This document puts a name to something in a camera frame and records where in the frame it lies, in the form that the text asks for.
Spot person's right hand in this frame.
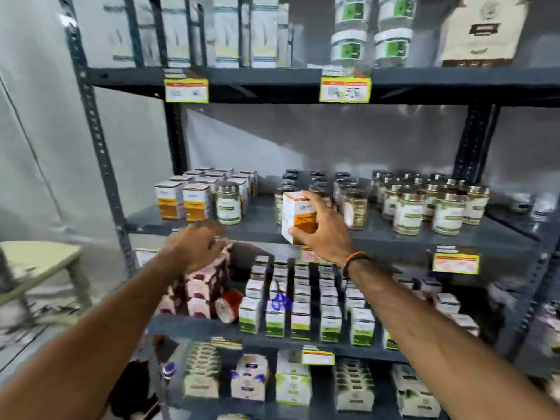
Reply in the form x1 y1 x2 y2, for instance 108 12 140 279
287 190 356 265

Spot person's left forearm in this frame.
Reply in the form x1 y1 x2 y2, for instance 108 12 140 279
0 253 186 420

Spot person's left hand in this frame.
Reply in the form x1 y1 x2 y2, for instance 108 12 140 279
164 220 229 274

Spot rows of green-banded white boxes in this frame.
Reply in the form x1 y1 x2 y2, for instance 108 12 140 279
238 255 400 351

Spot row of tall white boxes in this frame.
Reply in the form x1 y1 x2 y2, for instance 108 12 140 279
100 0 295 69

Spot beige paper pouch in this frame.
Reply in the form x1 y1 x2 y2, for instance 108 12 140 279
441 0 531 69

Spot group of blurred white jars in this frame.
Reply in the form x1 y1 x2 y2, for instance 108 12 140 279
509 192 557 222

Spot person's right forearm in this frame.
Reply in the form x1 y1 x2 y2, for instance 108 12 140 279
348 257 560 420

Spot red and white jar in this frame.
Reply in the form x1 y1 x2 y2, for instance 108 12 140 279
214 289 244 324

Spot group of gold-lid jars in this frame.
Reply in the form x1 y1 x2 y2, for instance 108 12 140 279
371 170 491 237

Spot stack of cream packets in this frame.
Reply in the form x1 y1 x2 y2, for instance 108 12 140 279
183 343 222 399

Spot long white green box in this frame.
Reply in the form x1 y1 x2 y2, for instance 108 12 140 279
390 364 442 419

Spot stack of white green packets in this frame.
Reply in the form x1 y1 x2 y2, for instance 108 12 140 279
334 358 375 412

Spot pale green wooden stool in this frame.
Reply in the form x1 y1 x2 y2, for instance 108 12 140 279
0 240 93 325

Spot white box with green print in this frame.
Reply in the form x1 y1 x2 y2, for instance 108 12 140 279
275 349 313 407

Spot group of small white boxes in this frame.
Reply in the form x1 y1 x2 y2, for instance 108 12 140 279
394 271 480 337

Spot silver-lid jar with green label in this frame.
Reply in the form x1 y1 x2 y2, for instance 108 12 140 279
216 182 243 226

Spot white box with blue print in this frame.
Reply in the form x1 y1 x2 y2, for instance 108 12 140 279
230 353 270 402

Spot orange and black wristband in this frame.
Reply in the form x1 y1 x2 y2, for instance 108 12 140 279
342 251 373 279

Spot white-lid jar with green label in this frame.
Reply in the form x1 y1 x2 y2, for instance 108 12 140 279
334 0 373 34
378 0 417 32
374 28 414 69
331 30 368 67

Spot black bag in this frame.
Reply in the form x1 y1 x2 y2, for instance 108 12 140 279
115 358 160 420

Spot stack of pink boxes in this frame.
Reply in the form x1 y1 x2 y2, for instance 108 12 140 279
154 242 233 321

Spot white and orange carton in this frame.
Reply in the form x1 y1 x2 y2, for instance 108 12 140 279
281 191 320 246

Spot group of dark-lid jars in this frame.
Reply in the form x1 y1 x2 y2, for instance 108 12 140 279
274 169 369 231

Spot group of orange-banded white boxes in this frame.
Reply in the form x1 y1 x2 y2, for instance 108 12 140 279
154 167 259 224

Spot dark grey metal shelf rack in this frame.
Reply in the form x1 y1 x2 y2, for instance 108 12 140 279
57 0 560 420

